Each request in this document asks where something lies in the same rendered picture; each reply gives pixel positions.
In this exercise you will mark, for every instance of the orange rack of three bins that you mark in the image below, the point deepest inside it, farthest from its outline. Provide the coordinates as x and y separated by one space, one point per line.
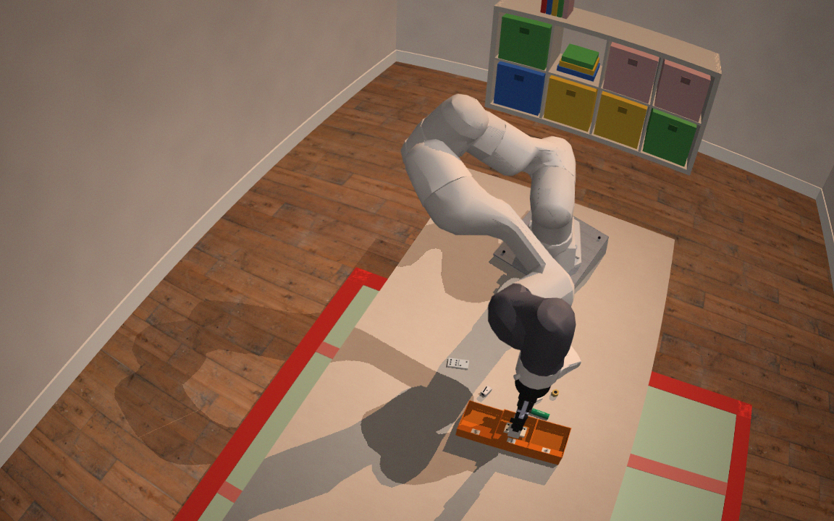
479 422

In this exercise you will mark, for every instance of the green aa battery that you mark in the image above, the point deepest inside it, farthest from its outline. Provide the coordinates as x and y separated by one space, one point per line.
540 413

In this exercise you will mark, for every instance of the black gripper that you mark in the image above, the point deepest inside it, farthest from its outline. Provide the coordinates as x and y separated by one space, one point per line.
527 400

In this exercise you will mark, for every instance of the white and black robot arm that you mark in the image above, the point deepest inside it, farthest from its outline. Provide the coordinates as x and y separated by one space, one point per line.
541 327

